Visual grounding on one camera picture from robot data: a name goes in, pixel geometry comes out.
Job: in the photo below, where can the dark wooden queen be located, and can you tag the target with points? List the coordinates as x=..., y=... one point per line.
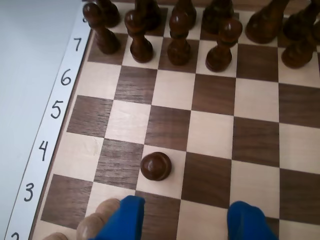
x=215, y=15

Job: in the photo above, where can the dark wooden pawn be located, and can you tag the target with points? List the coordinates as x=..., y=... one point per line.
x=297, y=57
x=178, y=50
x=105, y=42
x=155, y=166
x=220, y=55
x=140, y=47

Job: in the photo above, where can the dark wooden king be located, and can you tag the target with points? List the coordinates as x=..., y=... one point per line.
x=265, y=27

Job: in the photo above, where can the dark wooden bishop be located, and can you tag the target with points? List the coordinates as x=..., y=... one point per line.
x=190, y=10
x=300, y=22

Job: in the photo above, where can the white paper number strip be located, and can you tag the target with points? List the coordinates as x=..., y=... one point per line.
x=51, y=130

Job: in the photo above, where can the light wooden pawn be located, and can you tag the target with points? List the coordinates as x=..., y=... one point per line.
x=55, y=237
x=92, y=225

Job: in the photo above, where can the wooden chess board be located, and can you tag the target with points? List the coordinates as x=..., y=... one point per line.
x=212, y=130

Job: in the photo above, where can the dark wooden rook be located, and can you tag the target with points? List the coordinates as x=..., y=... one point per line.
x=111, y=15

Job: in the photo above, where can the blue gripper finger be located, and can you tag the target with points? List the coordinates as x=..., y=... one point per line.
x=125, y=222
x=247, y=225

